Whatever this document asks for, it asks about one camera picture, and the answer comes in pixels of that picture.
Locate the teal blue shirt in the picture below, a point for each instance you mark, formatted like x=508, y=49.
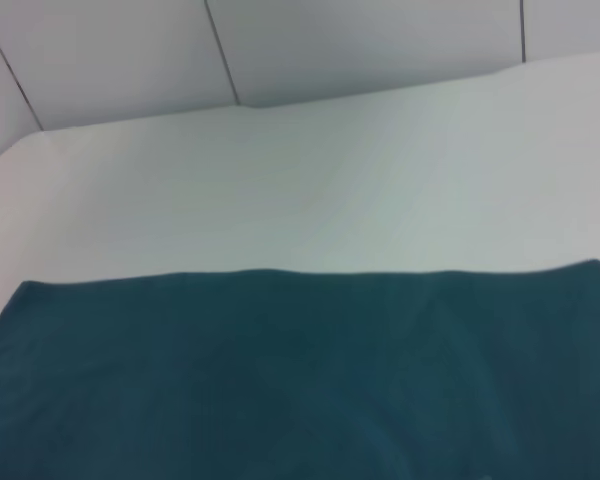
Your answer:
x=300, y=380

